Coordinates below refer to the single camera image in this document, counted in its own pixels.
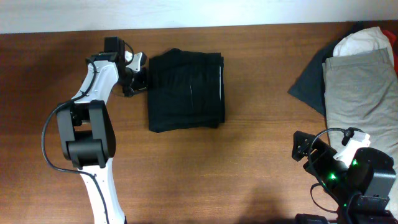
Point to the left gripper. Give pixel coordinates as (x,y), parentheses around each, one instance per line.
(142,83)

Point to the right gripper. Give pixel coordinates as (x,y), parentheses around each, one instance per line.
(324,151)

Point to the black shorts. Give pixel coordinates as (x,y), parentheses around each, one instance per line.
(185,90)

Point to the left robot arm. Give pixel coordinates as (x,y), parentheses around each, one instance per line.
(86,133)

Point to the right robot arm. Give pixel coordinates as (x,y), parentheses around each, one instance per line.
(358,178)

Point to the dark teal garment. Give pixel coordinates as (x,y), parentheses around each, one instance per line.
(310,87)

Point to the grey khaki shorts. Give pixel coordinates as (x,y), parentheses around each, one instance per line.
(361,92)

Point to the white garment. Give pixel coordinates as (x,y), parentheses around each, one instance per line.
(363,41)

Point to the red garment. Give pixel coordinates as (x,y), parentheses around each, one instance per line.
(392,39)

